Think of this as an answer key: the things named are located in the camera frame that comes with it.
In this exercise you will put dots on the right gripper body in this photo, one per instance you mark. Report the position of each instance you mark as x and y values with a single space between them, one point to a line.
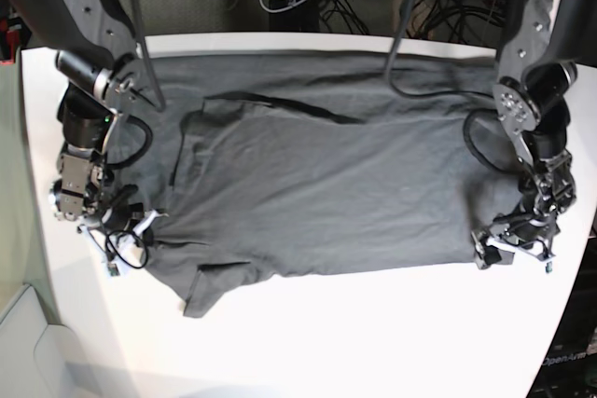
117 228

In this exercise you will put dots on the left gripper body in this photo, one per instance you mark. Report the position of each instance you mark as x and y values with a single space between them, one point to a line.
524 230

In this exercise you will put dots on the grey t-shirt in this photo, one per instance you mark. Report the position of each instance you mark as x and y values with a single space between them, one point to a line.
305 163

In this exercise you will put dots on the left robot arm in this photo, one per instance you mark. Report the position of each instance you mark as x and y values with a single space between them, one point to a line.
536 66

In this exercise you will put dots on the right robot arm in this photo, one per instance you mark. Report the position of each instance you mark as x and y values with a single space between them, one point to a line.
96 45

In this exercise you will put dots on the white bin corner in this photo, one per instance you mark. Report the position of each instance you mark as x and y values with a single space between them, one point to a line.
39 359

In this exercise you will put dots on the red clamp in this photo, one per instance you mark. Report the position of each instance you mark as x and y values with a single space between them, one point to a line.
10 41

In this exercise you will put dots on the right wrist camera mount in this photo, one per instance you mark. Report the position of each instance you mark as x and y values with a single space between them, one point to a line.
119 265

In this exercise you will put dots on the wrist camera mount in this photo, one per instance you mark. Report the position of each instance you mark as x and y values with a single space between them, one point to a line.
119 265
490 248

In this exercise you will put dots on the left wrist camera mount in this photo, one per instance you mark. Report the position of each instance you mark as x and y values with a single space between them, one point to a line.
490 248

